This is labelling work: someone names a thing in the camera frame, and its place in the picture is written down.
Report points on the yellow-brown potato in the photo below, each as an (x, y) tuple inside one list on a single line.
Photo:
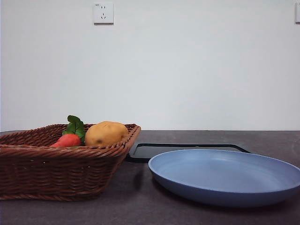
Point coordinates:
[(105, 134)]

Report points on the white wall plate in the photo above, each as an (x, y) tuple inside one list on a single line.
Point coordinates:
[(297, 13)]

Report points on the black rectangular tray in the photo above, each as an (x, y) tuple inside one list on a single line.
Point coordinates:
[(143, 151)]

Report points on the pale blue round plate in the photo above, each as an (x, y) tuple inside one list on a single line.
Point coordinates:
[(222, 168)]

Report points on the brown wicker basket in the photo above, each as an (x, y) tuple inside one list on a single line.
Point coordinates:
[(58, 173)]

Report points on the orange carrot with green leaves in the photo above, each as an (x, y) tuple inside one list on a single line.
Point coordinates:
[(68, 140)]

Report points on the white wall socket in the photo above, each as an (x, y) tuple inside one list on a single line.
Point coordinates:
[(103, 13)]

